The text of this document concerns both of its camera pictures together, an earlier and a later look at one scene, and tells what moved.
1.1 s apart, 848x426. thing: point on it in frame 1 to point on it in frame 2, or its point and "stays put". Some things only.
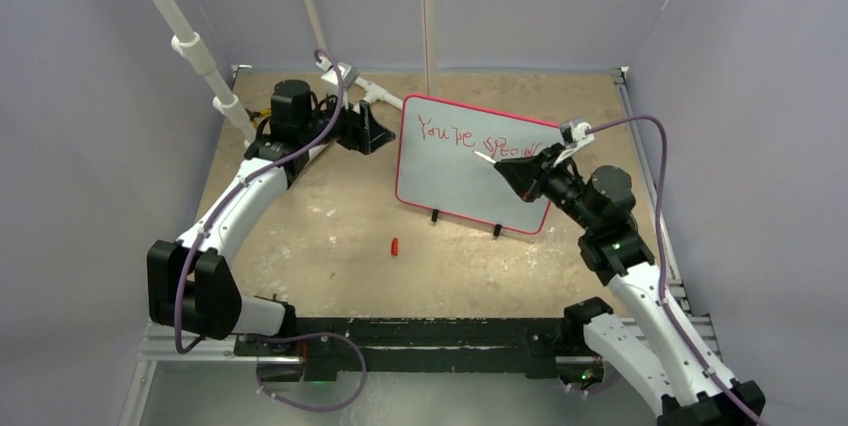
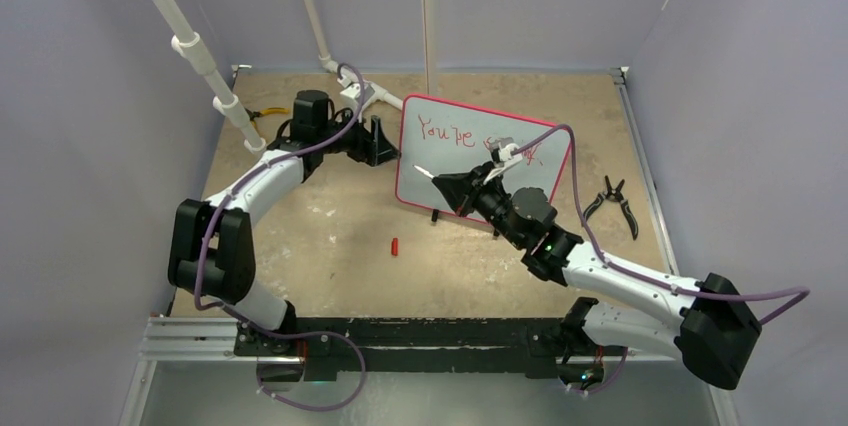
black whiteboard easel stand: [497, 228] stays put
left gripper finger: [379, 135] to [388, 156]
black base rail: [467, 345] stays put
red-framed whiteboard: [437, 167] stays put
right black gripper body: [546, 172] to [476, 191]
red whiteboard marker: [485, 157] to [422, 170]
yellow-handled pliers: [253, 115] stays put
